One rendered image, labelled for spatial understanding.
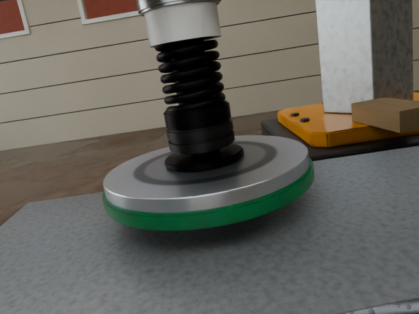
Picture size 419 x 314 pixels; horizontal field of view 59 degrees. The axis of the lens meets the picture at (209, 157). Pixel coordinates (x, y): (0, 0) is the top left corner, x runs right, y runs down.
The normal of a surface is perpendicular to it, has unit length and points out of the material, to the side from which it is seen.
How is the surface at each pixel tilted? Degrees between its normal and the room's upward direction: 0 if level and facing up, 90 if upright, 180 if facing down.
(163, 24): 90
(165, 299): 0
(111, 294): 0
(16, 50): 90
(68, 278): 0
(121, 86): 90
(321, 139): 90
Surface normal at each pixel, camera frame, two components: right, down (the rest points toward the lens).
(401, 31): 0.52, 0.14
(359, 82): -0.84, 0.25
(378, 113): -0.98, 0.18
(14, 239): -0.15, -0.96
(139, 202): -0.53, 0.29
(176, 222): -0.20, 0.28
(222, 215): 0.15, 0.23
